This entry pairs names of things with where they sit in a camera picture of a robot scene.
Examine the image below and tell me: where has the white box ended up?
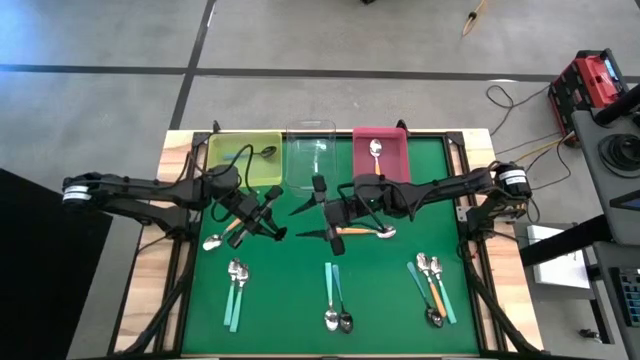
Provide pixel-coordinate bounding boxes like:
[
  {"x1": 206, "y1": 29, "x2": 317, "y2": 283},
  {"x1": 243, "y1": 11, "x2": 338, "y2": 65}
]
[{"x1": 526, "y1": 224, "x2": 592, "y2": 291}]

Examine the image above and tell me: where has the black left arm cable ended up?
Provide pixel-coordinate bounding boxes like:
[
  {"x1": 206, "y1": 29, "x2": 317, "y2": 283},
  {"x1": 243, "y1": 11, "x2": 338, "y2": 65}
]
[{"x1": 209, "y1": 143, "x2": 269, "y2": 221}]

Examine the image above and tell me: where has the pink plastic bin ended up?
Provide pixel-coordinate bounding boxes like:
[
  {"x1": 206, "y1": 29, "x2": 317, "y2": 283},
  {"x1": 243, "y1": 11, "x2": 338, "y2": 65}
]
[{"x1": 352, "y1": 126, "x2": 412, "y2": 185}]

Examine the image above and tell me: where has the black cable coil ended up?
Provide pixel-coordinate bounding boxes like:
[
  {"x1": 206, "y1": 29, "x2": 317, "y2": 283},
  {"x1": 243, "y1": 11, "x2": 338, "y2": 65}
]
[{"x1": 597, "y1": 132, "x2": 640, "y2": 174}]

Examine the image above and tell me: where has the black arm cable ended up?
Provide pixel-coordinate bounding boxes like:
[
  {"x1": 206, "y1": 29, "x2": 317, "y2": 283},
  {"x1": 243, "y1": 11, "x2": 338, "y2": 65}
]
[
  {"x1": 337, "y1": 179, "x2": 416, "y2": 236},
  {"x1": 209, "y1": 143, "x2": 269, "y2": 221}
]

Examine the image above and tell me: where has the yellow-tipped floor tool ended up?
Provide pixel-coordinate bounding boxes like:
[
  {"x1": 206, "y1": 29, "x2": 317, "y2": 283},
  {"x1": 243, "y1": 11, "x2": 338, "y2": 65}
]
[{"x1": 461, "y1": 0, "x2": 489, "y2": 39}]

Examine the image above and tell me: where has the black table frame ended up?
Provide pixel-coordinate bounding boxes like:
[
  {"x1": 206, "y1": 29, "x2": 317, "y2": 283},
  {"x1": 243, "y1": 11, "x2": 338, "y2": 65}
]
[{"x1": 112, "y1": 119, "x2": 544, "y2": 360}]

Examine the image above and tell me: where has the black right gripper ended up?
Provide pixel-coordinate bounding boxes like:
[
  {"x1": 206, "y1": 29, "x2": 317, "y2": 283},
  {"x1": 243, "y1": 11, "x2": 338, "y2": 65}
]
[{"x1": 288, "y1": 174, "x2": 361, "y2": 256}]

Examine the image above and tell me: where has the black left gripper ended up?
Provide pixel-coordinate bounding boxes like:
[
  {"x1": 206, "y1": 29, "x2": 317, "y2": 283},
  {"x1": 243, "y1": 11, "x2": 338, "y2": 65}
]
[{"x1": 219, "y1": 185, "x2": 289, "y2": 250}]

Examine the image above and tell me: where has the clear plastic bin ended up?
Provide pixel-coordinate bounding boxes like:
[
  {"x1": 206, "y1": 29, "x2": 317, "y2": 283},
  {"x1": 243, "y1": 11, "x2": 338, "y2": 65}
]
[{"x1": 285, "y1": 119, "x2": 338, "y2": 192}]

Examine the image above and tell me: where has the yellow plastic bin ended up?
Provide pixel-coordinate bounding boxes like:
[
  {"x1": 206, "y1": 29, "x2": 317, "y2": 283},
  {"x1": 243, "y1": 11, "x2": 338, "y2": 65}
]
[{"x1": 206, "y1": 130, "x2": 285, "y2": 189}]

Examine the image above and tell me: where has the red power box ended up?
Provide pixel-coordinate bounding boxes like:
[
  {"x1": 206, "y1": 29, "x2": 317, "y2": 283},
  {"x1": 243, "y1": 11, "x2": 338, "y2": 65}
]
[{"x1": 547, "y1": 48, "x2": 632, "y2": 146}]

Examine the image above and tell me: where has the black flat bar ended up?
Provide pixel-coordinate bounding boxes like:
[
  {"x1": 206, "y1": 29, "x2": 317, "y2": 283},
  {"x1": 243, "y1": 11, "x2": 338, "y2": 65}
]
[{"x1": 518, "y1": 213, "x2": 604, "y2": 269}]

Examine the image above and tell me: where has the green table mat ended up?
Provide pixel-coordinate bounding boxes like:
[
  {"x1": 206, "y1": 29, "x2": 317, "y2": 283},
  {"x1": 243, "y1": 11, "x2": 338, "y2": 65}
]
[{"x1": 181, "y1": 133, "x2": 482, "y2": 357}]

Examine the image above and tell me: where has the yellow floor cable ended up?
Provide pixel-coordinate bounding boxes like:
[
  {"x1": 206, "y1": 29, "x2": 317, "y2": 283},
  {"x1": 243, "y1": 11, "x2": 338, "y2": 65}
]
[{"x1": 509, "y1": 133, "x2": 576, "y2": 166}]

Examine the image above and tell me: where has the keyboard with coloured keys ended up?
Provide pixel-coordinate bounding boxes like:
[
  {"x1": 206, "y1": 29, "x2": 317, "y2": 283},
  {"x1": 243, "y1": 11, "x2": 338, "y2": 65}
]
[{"x1": 610, "y1": 266, "x2": 640, "y2": 327}]

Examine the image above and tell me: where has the blue-handled dark spoon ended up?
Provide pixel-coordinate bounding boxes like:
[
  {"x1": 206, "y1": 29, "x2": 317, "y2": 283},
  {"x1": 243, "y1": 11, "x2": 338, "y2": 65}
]
[
  {"x1": 331, "y1": 263, "x2": 355, "y2": 335},
  {"x1": 405, "y1": 261, "x2": 445, "y2": 330},
  {"x1": 222, "y1": 145, "x2": 279, "y2": 162}
]

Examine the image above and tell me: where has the grey cart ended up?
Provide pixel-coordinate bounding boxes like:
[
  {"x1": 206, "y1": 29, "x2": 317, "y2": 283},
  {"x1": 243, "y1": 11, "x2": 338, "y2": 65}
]
[{"x1": 571, "y1": 82, "x2": 640, "y2": 247}]

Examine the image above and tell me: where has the black floor mat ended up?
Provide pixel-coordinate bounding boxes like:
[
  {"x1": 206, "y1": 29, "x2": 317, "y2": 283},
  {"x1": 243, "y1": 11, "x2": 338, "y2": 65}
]
[{"x1": 0, "y1": 167, "x2": 114, "y2": 360}]

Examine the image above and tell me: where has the black tube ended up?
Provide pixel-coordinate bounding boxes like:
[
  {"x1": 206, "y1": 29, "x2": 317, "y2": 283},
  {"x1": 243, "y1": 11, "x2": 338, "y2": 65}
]
[{"x1": 593, "y1": 82, "x2": 640, "y2": 127}]

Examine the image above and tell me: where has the orange-handled silver spoon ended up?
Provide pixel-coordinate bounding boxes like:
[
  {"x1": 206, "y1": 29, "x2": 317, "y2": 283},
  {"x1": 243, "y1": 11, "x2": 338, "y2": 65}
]
[
  {"x1": 335, "y1": 224, "x2": 398, "y2": 240},
  {"x1": 368, "y1": 138, "x2": 385, "y2": 176},
  {"x1": 415, "y1": 251, "x2": 448, "y2": 320},
  {"x1": 202, "y1": 217, "x2": 244, "y2": 252}
]

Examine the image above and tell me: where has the teal-handled silver spoon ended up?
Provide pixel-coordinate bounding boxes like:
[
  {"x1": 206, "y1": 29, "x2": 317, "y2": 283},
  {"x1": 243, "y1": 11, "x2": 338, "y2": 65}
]
[
  {"x1": 228, "y1": 263, "x2": 251, "y2": 334},
  {"x1": 223, "y1": 257, "x2": 242, "y2": 327},
  {"x1": 429, "y1": 256, "x2": 458, "y2": 326},
  {"x1": 323, "y1": 261, "x2": 340, "y2": 333}
]

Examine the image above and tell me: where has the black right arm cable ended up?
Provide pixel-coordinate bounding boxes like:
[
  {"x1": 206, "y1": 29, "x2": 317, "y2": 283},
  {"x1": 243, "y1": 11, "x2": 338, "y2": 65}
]
[{"x1": 337, "y1": 179, "x2": 416, "y2": 236}]

